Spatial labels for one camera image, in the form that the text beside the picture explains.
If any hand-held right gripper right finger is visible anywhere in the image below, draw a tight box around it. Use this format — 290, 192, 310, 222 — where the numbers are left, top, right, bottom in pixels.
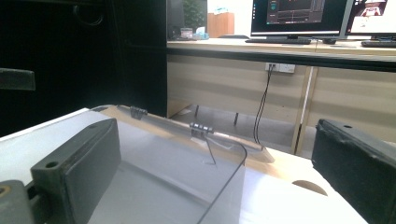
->
312, 119, 396, 224

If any white-screen computer monitor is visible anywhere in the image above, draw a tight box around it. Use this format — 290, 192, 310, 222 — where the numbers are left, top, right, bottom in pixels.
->
345, 0, 396, 40

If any black power cable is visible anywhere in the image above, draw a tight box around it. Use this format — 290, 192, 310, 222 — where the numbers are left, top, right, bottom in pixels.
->
255, 63, 276, 147
252, 63, 274, 145

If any green plant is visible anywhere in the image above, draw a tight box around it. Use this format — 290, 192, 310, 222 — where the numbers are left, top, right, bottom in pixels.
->
182, 0, 208, 31

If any light blue tissue box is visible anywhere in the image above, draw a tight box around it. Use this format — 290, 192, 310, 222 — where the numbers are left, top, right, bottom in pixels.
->
192, 26, 210, 40

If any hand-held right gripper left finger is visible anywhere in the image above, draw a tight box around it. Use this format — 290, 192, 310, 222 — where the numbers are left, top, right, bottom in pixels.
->
30, 118, 122, 224

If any white wall socket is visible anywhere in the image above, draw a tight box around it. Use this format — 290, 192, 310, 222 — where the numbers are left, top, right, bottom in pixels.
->
264, 63, 296, 74

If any black curtain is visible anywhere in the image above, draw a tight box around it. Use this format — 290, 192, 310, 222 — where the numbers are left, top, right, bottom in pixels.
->
0, 0, 169, 138

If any long beige wooden desk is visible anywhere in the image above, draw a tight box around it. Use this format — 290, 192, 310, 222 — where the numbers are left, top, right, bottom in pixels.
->
166, 37, 396, 157

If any dark flat bar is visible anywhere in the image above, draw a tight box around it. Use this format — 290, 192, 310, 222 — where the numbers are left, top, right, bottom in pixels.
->
0, 67, 36, 91

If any brown wooden box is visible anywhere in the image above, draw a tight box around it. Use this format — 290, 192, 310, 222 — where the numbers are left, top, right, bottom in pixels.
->
207, 12, 235, 39

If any black keyboard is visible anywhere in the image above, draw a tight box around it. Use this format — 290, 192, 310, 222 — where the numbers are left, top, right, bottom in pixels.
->
361, 40, 396, 49
245, 36, 312, 45

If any white table sheet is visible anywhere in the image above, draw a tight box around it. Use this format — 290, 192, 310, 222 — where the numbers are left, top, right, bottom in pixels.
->
0, 107, 368, 224

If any looped black cable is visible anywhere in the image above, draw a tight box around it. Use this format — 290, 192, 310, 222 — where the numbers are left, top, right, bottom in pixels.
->
73, 3, 105, 27

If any dark-screen computer monitor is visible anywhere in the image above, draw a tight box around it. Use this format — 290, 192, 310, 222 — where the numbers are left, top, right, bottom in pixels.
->
250, 0, 349, 38

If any small clear jar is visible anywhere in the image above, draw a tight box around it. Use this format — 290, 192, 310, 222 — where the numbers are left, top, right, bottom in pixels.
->
179, 27, 194, 40

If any smoky transparent plastic box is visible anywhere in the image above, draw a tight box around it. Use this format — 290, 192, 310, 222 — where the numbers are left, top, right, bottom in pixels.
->
88, 105, 276, 224

